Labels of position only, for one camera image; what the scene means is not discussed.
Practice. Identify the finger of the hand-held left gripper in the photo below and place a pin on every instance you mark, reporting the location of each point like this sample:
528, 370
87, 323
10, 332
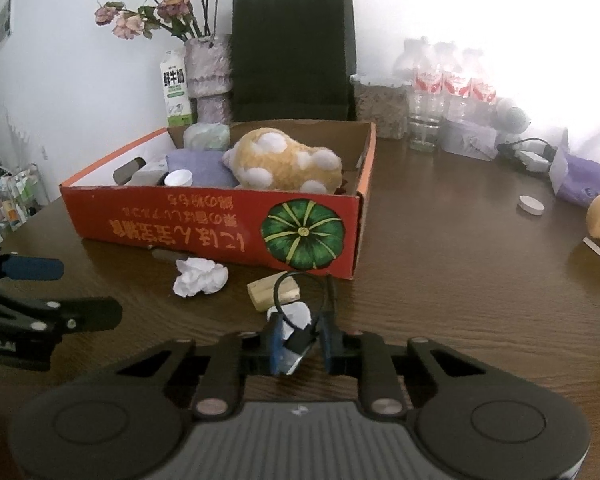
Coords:
35, 269
90, 314

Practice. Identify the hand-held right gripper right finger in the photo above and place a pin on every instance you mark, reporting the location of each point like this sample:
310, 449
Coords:
330, 345

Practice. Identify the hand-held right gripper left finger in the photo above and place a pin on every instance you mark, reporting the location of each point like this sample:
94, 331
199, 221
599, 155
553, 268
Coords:
274, 345

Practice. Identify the orange cardboard box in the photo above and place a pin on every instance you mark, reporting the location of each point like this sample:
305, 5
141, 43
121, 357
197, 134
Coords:
190, 225

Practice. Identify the small white cap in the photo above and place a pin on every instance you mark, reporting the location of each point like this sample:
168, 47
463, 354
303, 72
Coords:
177, 178

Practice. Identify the yellow plush toy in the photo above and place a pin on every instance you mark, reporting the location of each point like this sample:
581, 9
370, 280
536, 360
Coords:
280, 162

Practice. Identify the purple cloth pouch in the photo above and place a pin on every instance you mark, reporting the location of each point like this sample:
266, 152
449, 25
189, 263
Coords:
205, 167

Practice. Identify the wooden desktop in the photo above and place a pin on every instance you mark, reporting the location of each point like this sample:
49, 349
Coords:
455, 285

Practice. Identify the beige rectangular block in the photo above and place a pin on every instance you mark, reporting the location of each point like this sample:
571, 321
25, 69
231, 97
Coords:
265, 294

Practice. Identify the crumpled white tissue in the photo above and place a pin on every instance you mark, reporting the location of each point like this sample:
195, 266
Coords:
200, 277

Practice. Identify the white green milk carton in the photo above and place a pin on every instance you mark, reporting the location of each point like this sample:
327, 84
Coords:
176, 90

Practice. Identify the clear glass jar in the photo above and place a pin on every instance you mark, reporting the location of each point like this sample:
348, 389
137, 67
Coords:
425, 127

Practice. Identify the clear food container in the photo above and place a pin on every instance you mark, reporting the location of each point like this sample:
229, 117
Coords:
380, 107

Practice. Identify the flat white cap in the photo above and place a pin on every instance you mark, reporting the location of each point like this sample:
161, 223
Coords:
531, 205

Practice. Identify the white printed tin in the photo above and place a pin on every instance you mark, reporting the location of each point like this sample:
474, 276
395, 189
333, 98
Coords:
467, 141

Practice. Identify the pale purple vase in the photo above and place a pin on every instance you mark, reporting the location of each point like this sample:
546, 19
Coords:
207, 70

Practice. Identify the cluster of clear water bottles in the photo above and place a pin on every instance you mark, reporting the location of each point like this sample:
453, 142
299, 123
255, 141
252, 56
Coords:
445, 80

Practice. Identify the black paper bag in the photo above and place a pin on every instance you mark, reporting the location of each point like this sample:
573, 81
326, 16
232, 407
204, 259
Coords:
292, 50

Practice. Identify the purple tissue box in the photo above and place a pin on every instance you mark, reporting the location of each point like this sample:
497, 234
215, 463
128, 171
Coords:
585, 177

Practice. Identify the wall poster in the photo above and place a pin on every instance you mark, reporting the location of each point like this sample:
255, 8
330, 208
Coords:
4, 17

